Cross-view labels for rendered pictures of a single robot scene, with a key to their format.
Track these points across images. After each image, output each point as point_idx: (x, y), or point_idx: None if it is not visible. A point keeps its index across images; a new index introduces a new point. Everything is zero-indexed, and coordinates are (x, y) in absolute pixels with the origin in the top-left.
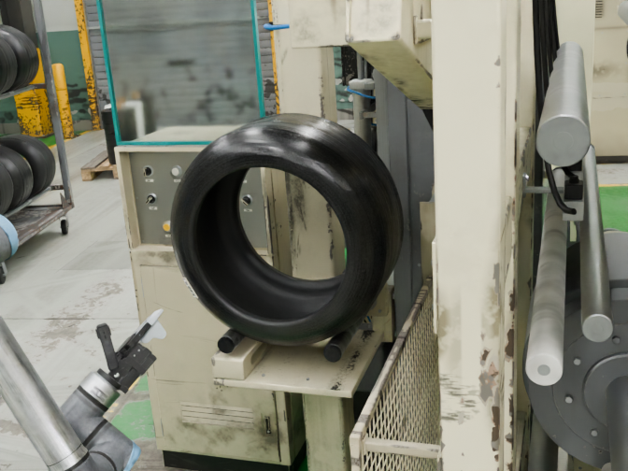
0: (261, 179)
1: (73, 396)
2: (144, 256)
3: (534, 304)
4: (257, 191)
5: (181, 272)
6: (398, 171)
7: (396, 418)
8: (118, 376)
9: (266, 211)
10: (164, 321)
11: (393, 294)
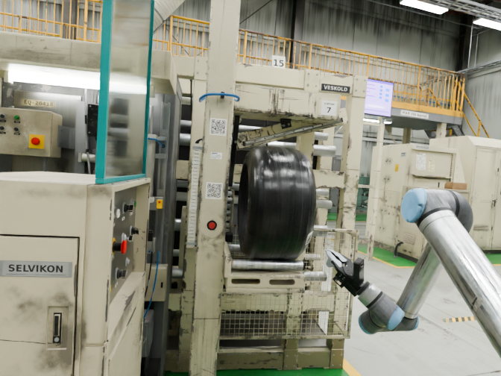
0: (135, 209)
1: (387, 296)
2: (112, 341)
3: None
4: (133, 220)
5: (309, 230)
6: (171, 189)
7: (306, 252)
8: (356, 287)
9: (147, 233)
10: None
11: None
